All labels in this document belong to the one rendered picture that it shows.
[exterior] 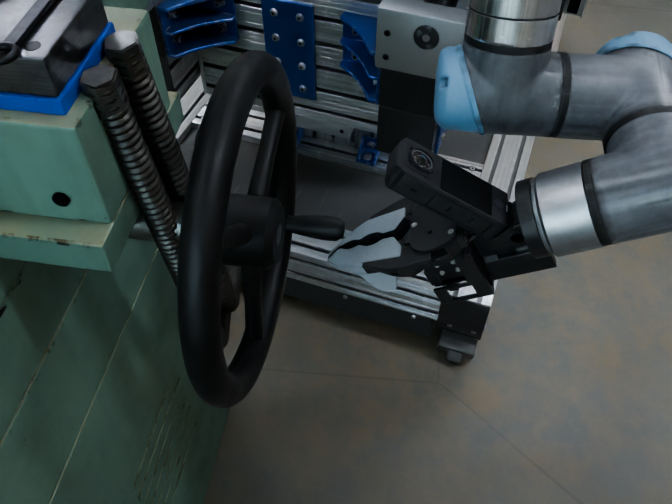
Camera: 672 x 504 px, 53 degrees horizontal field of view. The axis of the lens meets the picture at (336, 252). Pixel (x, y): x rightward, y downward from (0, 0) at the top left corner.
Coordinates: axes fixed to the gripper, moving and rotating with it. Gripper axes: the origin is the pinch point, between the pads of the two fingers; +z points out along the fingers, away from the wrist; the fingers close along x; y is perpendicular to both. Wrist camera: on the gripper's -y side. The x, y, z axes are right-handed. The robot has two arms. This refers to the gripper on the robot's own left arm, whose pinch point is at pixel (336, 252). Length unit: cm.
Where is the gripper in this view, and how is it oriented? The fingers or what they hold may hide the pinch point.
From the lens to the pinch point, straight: 66.9
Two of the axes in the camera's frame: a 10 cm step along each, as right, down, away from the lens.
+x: 1.5, -7.6, 6.3
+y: 5.0, 6.1, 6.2
